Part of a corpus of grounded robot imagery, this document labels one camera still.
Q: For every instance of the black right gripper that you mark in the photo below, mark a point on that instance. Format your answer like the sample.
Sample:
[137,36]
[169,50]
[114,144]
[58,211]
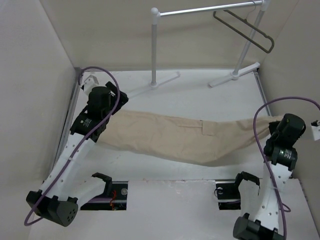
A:
[272,126]

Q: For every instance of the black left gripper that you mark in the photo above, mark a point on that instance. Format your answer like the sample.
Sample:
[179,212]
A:
[114,91]

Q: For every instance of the beige cargo trousers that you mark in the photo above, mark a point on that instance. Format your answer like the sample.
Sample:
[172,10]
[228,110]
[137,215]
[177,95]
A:
[185,140]

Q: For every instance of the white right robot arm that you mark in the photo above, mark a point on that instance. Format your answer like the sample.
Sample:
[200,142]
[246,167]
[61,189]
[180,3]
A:
[258,198]

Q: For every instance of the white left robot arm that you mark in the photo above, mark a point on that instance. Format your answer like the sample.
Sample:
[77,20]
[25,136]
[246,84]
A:
[58,199]

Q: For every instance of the white clothes rack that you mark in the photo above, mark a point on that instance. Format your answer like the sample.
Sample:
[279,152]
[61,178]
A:
[238,70]

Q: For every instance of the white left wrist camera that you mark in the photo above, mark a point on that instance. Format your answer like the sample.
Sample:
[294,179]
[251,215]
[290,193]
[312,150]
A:
[89,83]

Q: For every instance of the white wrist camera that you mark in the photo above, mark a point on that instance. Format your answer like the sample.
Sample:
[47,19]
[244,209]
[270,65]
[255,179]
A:
[89,83]
[315,130]

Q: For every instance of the left metal table rail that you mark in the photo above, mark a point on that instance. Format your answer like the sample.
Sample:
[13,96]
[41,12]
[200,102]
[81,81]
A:
[69,114]

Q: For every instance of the metal table rail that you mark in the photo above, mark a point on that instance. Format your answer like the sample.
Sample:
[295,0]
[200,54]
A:
[69,114]
[261,90]

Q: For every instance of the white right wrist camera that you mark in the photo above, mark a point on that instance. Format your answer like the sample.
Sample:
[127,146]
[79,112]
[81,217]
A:
[315,130]

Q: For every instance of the right metal table rail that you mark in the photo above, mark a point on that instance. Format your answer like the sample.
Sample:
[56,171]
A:
[261,90]

